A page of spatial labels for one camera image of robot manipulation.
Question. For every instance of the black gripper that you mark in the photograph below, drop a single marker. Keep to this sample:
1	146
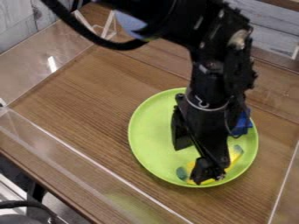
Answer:
199	126

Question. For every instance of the blue plastic block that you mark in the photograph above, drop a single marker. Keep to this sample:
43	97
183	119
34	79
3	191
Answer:
243	125

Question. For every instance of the green round plate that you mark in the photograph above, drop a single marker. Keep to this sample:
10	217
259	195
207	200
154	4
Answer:
150	138

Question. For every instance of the yellow toy banana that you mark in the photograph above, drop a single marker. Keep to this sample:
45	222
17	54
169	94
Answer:
185	171

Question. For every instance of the clear acrylic corner bracket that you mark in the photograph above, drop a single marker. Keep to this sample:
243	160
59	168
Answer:
107	30

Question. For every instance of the clear acrylic enclosure wall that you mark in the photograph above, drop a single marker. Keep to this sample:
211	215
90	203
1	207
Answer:
98	193

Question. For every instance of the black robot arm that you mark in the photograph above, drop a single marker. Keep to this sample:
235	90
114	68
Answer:
214	31

